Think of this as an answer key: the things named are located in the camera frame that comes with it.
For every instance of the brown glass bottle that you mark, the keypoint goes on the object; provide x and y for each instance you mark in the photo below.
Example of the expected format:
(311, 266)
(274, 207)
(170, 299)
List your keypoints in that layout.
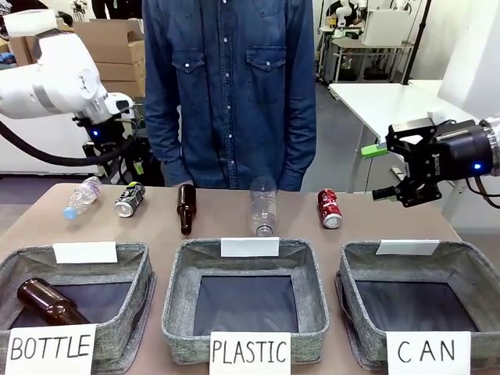
(186, 209)
(48, 301)

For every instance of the white paper sign PLASTIC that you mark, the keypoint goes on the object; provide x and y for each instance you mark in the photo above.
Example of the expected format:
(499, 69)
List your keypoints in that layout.
(250, 351)

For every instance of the background person dark trousers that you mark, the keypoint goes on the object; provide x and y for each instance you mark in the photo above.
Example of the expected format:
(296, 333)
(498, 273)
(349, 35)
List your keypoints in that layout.
(113, 8)

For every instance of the small clear bottle blue cap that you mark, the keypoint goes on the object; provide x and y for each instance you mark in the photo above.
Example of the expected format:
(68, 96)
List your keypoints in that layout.
(82, 197)

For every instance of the white paper sign CAN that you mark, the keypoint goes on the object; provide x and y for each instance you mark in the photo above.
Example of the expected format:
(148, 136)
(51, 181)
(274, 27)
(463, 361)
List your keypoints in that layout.
(427, 351)

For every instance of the black green drink can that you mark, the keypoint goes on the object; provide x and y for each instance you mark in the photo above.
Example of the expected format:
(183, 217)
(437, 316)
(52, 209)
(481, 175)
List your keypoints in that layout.
(129, 199)

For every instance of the person right hand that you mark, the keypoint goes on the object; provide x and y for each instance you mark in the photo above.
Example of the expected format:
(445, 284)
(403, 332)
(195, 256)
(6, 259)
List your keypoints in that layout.
(184, 183)

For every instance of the crushed red drink can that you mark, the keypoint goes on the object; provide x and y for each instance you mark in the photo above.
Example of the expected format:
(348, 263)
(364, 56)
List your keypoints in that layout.
(330, 209)

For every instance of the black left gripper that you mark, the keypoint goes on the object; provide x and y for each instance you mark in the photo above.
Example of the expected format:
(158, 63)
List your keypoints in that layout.
(95, 131)

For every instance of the grey fabric basket can label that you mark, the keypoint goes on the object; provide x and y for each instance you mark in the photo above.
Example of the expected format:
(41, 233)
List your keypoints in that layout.
(359, 312)

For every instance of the metal frame workbench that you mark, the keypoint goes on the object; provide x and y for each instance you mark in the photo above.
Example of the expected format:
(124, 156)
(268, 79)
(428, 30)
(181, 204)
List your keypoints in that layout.
(363, 58)

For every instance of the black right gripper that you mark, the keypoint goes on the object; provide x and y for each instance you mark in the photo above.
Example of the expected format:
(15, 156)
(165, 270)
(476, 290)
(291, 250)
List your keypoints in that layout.
(461, 150)

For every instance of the person torso denim shirt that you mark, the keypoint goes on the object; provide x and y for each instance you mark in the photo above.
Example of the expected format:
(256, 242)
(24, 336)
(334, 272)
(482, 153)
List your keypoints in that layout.
(230, 90)

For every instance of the white paper sign BOTTLE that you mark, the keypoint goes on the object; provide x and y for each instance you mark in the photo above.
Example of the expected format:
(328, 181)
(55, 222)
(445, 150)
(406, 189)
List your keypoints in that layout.
(51, 347)

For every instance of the blank white card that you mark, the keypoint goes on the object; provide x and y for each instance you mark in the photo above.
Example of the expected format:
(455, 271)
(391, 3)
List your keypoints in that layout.
(85, 252)
(407, 247)
(250, 247)

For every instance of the white table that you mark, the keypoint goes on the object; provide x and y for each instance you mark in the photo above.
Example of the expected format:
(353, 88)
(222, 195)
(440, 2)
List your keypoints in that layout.
(375, 97)

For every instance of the stacked cardboard boxes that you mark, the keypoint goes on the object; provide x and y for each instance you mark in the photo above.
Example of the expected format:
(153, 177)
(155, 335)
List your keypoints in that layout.
(125, 78)

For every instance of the small cardboard box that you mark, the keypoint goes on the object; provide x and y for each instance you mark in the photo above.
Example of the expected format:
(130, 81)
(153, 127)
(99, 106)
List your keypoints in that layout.
(23, 48)

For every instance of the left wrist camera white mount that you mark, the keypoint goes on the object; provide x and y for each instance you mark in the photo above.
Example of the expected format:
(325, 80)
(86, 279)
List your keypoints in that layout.
(119, 103)

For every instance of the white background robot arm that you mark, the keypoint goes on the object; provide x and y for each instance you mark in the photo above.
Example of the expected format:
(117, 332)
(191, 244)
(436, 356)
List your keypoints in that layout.
(345, 11)

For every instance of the person left forearm denim sleeve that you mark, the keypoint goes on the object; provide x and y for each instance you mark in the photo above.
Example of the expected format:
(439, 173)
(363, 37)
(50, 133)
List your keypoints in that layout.
(301, 148)

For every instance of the black vertical pole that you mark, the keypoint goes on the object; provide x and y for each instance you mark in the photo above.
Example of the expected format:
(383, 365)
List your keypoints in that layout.
(423, 39)

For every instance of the white panel board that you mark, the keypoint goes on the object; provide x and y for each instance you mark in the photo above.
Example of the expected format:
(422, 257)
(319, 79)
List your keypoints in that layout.
(472, 54)

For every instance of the person right forearm denim sleeve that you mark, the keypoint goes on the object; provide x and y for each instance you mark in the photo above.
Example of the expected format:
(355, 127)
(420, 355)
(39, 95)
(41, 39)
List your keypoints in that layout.
(162, 144)

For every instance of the grey fabric basket plastic label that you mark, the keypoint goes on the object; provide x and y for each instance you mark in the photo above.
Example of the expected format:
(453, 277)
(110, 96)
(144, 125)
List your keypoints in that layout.
(179, 297)

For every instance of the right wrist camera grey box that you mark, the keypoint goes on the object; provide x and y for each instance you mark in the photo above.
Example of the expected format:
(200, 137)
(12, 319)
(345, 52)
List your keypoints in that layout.
(414, 127)

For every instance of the white equipment box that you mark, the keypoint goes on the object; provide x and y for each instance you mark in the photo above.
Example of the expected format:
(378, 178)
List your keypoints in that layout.
(384, 27)

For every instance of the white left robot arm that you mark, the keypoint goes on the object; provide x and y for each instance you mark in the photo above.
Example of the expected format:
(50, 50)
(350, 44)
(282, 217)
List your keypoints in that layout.
(58, 74)

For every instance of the grey fabric basket bottle label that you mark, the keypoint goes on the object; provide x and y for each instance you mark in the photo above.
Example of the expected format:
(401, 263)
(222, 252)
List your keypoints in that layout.
(125, 312)

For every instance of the large clear plastic bottle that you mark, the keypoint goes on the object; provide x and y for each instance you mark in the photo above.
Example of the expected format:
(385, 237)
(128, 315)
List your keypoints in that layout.
(264, 207)

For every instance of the large open cardboard box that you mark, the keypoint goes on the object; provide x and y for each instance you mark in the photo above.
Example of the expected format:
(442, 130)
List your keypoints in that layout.
(105, 37)

